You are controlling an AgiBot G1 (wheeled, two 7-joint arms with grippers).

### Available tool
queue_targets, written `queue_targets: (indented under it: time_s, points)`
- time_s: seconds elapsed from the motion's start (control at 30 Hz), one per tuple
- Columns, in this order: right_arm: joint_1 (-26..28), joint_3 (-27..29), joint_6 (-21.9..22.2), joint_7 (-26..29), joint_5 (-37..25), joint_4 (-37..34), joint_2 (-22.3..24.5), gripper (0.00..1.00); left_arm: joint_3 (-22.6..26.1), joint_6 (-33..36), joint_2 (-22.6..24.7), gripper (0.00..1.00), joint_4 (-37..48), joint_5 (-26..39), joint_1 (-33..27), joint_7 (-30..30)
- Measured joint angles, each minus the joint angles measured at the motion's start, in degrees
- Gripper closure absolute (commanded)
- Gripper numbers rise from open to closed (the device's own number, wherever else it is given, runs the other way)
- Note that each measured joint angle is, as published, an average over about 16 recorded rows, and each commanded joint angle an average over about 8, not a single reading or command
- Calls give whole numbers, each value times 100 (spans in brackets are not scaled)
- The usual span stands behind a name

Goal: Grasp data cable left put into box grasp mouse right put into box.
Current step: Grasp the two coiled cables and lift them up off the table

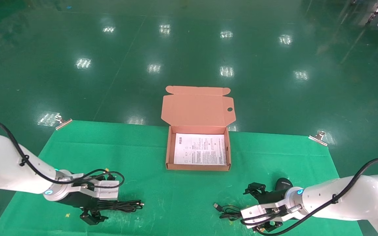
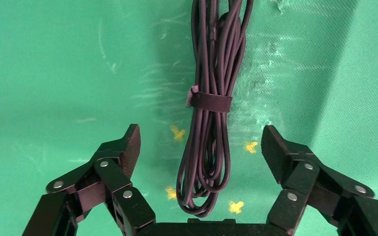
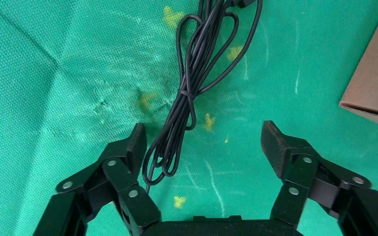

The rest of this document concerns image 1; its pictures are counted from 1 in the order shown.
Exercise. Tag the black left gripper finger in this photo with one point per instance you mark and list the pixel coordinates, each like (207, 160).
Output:
(93, 217)
(105, 177)

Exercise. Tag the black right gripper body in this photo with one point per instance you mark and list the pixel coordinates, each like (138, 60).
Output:
(274, 196)

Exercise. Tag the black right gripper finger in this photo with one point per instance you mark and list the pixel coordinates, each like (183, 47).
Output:
(269, 226)
(256, 189)

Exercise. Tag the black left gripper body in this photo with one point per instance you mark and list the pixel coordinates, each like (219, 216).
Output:
(77, 201)

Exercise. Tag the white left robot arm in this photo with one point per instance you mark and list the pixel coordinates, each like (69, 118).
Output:
(2, 164)

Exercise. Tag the open brown cardboard box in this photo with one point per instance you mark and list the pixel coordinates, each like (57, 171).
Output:
(195, 111)

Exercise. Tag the silver metal binder clip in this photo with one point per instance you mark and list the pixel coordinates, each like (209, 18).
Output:
(318, 138)
(62, 123)

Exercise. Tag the white printed instruction sheet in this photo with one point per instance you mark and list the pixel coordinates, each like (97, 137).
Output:
(199, 149)

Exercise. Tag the green table mat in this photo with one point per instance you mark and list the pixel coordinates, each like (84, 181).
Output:
(176, 196)

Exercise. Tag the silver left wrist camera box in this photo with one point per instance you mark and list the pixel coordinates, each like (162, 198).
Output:
(105, 191)

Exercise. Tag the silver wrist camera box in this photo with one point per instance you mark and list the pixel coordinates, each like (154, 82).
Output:
(105, 191)
(258, 213)

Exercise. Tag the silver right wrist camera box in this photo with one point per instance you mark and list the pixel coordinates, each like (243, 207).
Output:
(258, 213)

